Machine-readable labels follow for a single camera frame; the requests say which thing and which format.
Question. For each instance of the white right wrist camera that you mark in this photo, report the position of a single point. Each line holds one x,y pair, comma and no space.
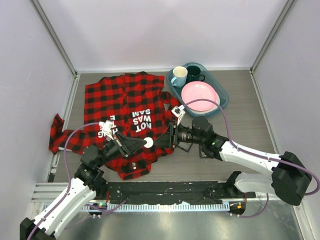
179,113

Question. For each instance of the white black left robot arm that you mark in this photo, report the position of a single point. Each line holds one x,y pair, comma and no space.
87,183

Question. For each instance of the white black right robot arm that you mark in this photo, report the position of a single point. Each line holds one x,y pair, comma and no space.
282,175

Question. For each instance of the red black plaid shirt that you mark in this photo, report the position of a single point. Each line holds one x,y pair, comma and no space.
135,102

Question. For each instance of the black open box left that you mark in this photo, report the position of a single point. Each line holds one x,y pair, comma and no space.
186,147

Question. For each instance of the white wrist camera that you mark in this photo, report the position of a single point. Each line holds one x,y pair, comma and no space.
107,130
179,113

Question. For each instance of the pink plate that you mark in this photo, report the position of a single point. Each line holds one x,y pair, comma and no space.
200,90

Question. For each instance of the white slotted cable duct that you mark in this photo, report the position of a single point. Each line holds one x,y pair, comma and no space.
183,207

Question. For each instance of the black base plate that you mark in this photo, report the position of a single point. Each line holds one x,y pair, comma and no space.
173,192

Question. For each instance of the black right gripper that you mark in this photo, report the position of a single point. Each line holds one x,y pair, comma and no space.
167,138

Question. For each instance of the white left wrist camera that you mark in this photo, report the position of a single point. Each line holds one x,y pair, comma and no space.
107,130

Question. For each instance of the black open box right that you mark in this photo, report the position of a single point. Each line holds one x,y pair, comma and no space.
202,154

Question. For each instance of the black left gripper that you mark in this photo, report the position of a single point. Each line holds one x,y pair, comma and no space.
127,145

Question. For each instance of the light blue mug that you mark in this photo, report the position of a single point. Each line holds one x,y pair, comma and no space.
179,76

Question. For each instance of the teal plastic tray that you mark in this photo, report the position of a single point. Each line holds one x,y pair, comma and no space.
209,79

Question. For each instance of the blue round brooch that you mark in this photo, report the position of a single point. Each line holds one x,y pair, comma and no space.
148,142

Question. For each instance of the dark green mug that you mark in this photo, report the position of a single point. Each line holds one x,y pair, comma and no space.
194,74

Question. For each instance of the black open box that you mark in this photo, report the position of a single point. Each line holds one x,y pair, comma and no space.
202,154
186,147

